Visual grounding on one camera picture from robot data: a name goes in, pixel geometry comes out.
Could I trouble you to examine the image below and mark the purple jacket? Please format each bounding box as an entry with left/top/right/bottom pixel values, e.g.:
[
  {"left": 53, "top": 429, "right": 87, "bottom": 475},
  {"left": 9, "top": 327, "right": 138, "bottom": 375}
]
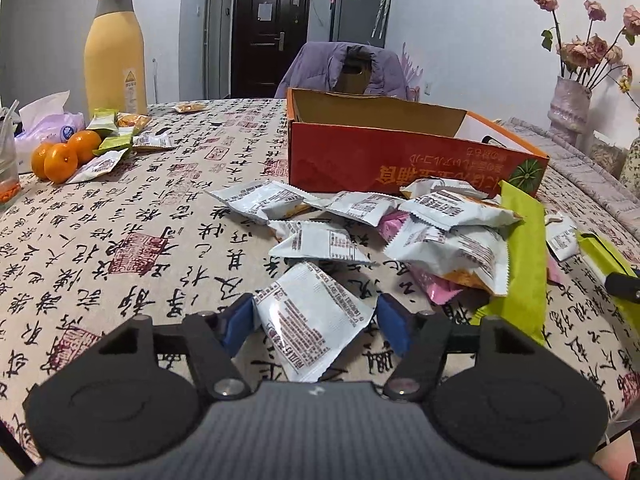
[{"left": 275, "top": 41, "right": 408, "bottom": 101}]

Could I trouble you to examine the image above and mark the large green snack packet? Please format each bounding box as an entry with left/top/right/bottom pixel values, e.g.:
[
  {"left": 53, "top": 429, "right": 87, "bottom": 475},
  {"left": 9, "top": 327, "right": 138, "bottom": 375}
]
[{"left": 470, "top": 180, "right": 548, "bottom": 346}]

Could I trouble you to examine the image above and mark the green white snack packet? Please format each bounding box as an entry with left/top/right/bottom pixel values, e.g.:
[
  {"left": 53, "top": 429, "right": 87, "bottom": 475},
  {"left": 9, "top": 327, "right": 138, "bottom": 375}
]
[{"left": 86, "top": 108, "right": 118, "bottom": 133}]

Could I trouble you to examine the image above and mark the patterned slim vase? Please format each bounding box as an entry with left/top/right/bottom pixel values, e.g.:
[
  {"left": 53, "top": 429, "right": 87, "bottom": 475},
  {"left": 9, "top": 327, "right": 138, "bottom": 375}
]
[{"left": 619, "top": 135, "right": 640, "bottom": 196}]

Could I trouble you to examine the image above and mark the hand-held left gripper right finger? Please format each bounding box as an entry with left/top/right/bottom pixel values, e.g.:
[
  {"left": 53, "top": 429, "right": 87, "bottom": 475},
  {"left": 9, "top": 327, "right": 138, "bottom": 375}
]
[{"left": 377, "top": 292, "right": 545, "bottom": 402}]

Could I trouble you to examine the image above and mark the pink flower bouquet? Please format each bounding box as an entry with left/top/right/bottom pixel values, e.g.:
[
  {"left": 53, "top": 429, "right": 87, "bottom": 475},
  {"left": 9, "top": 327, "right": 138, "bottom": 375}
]
[{"left": 532, "top": 0, "right": 640, "bottom": 96}]

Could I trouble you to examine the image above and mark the wooden chair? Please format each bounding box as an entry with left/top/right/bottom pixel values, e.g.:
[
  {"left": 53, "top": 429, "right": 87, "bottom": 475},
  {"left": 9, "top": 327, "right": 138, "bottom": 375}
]
[{"left": 337, "top": 45, "right": 376, "bottom": 96}]

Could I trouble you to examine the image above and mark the clear cup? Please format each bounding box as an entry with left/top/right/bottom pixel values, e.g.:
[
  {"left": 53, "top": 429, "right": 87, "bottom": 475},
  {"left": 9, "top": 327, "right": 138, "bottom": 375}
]
[{"left": 0, "top": 102, "right": 22, "bottom": 211}]

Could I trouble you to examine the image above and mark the hanging umbrella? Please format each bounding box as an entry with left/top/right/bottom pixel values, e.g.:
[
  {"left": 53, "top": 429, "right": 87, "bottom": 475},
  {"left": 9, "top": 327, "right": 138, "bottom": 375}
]
[{"left": 372, "top": 0, "right": 393, "bottom": 38}]

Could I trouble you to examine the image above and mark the orange cardboard box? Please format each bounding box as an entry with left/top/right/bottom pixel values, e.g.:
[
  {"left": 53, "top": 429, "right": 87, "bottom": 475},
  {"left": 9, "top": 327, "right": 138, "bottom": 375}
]
[{"left": 286, "top": 87, "right": 551, "bottom": 200}]

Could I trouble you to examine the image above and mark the pile of white packets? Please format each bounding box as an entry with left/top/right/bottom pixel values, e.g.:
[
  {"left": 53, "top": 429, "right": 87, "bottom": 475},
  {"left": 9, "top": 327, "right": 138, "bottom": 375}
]
[{"left": 202, "top": 177, "right": 523, "bottom": 296}]

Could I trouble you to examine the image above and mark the tissue pack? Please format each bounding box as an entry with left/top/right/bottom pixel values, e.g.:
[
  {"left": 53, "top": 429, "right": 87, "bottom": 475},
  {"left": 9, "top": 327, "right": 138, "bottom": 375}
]
[{"left": 15, "top": 91, "right": 86, "bottom": 173}]

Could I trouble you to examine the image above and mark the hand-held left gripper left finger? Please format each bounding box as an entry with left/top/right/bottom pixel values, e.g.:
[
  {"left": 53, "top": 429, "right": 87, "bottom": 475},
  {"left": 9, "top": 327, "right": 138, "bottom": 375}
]
[{"left": 97, "top": 294, "right": 258, "bottom": 402}]

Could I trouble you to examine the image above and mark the folded patterned blanket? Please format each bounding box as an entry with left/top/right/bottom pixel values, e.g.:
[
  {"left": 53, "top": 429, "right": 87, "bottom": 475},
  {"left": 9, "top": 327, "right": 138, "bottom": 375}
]
[{"left": 500, "top": 116, "right": 640, "bottom": 231}]

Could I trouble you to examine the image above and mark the yellow bottle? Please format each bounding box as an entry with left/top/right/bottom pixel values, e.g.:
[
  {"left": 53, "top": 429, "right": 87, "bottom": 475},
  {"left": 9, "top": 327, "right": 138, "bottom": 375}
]
[{"left": 84, "top": 0, "right": 148, "bottom": 116}]

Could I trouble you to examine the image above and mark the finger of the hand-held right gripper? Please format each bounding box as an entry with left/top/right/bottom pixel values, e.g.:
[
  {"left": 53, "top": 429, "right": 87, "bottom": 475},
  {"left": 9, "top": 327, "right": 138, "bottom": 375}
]
[{"left": 605, "top": 272, "right": 640, "bottom": 305}]

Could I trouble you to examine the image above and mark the interior door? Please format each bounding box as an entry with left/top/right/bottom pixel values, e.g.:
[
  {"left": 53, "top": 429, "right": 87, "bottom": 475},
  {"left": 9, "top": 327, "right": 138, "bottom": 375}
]
[{"left": 206, "top": 0, "right": 227, "bottom": 101}]

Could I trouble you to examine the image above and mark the grey refrigerator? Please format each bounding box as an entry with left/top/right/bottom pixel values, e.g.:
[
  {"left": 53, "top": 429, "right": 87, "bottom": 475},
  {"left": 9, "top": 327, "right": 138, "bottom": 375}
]
[{"left": 330, "top": 0, "right": 393, "bottom": 50}]

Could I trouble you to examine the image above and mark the pink vase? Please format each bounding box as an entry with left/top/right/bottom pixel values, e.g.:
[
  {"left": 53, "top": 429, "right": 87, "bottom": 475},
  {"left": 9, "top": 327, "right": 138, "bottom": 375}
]
[{"left": 547, "top": 75, "right": 593, "bottom": 148}]

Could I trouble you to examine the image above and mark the dark brown door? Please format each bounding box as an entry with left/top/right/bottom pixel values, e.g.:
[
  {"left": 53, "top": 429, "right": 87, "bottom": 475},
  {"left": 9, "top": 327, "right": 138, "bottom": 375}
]
[{"left": 234, "top": 0, "right": 312, "bottom": 98}]

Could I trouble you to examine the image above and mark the glass jar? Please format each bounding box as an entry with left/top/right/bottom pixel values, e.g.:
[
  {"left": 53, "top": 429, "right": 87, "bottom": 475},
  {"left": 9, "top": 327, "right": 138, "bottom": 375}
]
[{"left": 590, "top": 130, "right": 626, "bottom": 176}]

